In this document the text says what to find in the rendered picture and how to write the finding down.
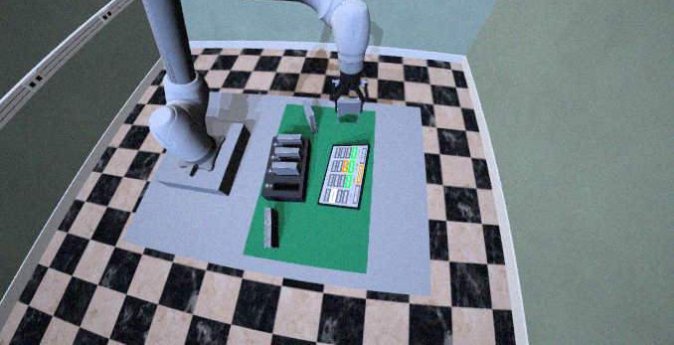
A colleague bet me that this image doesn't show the green flat mat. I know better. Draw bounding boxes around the green flat mat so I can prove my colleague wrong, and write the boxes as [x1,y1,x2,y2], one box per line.
[243,104,376,273]

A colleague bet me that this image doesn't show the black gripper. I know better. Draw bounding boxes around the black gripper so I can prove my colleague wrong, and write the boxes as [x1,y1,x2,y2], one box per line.
[329,71,369,113]

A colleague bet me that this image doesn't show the status display screen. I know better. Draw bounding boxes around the status display screen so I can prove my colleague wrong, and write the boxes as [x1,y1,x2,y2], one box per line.
[317,144,370,210]

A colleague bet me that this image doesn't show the grey hard drive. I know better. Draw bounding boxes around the grey hard drive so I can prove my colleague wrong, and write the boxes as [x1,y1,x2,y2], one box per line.
[271,162,301,176]
[337,98,361,123]
[277,134,304,148]
[274,147,302,161]
[303,100,317,134]

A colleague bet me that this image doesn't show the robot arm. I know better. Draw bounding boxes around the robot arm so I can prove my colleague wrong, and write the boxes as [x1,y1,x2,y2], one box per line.
[142,0,371,177]

